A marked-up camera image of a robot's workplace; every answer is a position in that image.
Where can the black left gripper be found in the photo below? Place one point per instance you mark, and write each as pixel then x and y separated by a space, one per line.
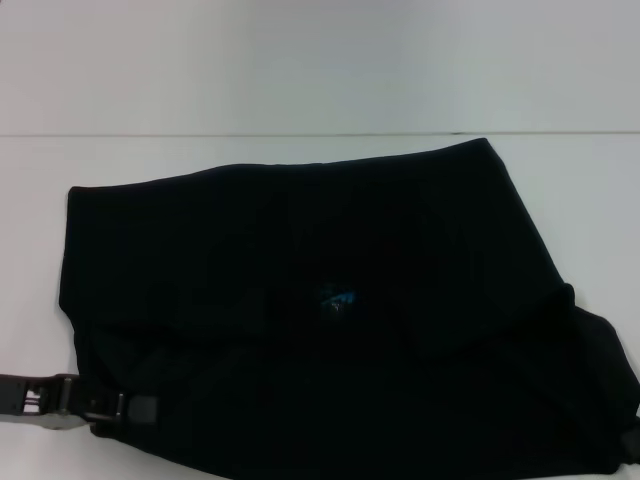
pixel 45 400

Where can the black shirt with FREE print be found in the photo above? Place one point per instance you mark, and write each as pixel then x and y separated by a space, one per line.
pixel 320 300

